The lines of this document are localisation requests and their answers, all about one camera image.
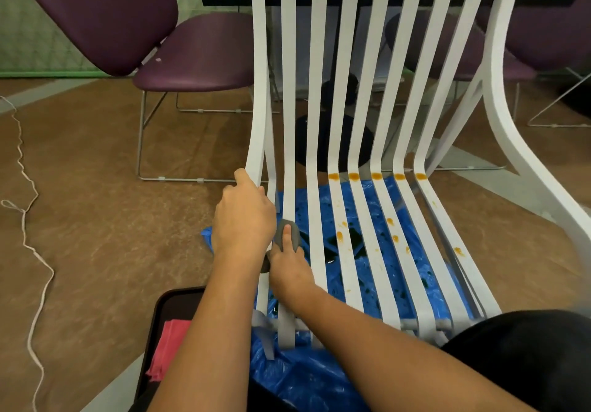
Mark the person's left hand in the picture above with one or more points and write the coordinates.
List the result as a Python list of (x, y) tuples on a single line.
[(242, 222)]

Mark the person's right hand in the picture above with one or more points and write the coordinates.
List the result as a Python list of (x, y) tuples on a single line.
[(291, 268)]

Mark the grey cleaning cloth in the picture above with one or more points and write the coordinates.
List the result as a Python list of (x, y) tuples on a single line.
[(279, 236)]

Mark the white slatted chair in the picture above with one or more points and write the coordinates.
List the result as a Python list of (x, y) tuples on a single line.
[(258, 102)]

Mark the person's left forearm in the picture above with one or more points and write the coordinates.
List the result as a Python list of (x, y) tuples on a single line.
[(203, 342)]

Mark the person's right forearm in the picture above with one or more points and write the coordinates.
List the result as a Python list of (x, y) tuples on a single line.
[(392, 356)]

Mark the purple lounge chair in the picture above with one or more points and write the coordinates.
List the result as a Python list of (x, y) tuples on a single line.
[(549, 28), (101, 15)]

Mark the black round table base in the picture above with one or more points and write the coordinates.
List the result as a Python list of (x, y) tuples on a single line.
[(302, 144), (579, 98)]

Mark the dark brown tray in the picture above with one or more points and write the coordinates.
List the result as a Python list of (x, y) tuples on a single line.
[(177, 303)]

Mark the blue plastic sheet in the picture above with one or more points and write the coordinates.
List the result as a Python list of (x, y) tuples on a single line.
[(300, 379)]

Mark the pink cloth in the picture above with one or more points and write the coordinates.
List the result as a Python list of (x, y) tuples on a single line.
[(168, 349)]

